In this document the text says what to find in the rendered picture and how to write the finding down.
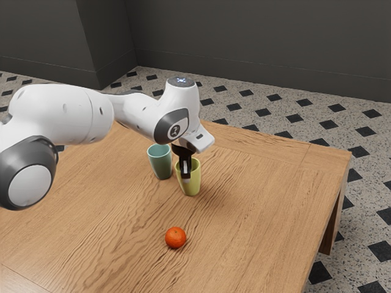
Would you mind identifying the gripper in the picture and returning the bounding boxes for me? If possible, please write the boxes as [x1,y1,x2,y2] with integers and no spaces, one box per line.
[171,142,196,183]

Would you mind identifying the yellow-green cup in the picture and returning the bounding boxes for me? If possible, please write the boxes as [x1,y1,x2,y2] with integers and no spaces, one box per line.
[174,157,202,197]

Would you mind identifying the teal cup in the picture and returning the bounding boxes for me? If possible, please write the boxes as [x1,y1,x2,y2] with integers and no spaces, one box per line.
[147,143,173,180]

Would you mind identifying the orange mandarin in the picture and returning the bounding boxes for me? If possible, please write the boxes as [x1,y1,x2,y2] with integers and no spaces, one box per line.
[165,226,187,249]

